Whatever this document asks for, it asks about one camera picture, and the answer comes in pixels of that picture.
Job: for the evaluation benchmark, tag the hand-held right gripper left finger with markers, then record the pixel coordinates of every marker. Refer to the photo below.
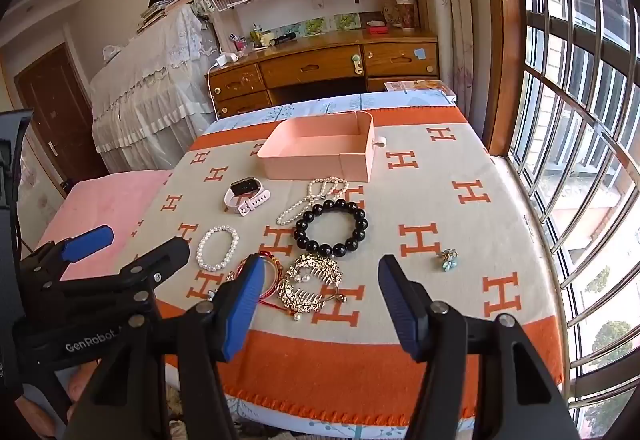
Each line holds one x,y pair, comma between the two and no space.
245,307

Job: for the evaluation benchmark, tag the person's left hand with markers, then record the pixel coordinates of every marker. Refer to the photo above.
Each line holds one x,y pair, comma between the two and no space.
75,387

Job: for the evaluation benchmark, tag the white power adapter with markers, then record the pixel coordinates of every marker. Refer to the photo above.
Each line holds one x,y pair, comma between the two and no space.
227,59

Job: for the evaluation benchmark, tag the strip of green photos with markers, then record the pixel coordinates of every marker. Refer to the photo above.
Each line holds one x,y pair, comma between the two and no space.
325,24

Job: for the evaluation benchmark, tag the green and white hook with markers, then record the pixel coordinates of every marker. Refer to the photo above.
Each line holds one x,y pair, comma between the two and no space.
357,64

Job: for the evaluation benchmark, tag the wooden desk with drawers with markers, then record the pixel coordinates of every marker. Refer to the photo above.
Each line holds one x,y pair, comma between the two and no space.
310,64

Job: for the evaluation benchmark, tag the orange and beige patterned blanket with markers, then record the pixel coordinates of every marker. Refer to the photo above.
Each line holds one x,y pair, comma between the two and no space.
450,220

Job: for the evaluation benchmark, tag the pink box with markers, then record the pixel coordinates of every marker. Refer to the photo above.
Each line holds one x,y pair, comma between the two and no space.
310,164

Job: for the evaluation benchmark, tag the brown wooden door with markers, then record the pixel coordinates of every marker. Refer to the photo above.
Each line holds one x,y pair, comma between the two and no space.
55,119

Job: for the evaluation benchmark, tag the metal window grille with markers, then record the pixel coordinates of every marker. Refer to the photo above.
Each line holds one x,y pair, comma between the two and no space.
575,119

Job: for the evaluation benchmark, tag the pink blanket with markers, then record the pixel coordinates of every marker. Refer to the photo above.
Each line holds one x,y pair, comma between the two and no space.
100,200

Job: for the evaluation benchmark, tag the colourful magazine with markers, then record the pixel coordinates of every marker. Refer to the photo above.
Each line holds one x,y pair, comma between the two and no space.
420,87

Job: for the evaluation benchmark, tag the white smartwatch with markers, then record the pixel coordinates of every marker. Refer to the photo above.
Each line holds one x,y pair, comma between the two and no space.
241,187

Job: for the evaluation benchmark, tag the floral patterned jar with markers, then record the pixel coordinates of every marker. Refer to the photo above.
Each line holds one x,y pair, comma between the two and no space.
405,12

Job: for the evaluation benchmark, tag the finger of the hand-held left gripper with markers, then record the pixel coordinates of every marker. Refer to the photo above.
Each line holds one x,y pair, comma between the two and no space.
160,257
87,242

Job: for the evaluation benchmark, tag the red bangle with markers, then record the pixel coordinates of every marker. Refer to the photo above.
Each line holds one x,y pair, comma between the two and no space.
273,281

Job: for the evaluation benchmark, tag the gold rhinestone hair comb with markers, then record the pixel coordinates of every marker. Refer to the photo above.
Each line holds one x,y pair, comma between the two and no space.
310,281

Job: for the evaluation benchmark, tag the small red box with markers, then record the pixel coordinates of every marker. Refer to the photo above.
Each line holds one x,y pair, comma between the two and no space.
377,28

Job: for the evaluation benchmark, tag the stack of books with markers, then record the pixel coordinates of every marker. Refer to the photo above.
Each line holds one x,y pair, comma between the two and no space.
160,9

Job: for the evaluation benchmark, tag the pale floral curtain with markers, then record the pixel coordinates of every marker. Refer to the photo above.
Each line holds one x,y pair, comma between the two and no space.
452,19

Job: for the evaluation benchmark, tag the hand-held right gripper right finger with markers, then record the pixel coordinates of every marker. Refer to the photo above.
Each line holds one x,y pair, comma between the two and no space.
400,307

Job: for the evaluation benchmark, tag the white lace piano cover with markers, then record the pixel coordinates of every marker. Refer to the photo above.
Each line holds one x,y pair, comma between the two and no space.
150,89

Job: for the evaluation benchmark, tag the blue sticker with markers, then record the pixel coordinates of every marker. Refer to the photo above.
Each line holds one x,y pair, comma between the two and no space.
419,54

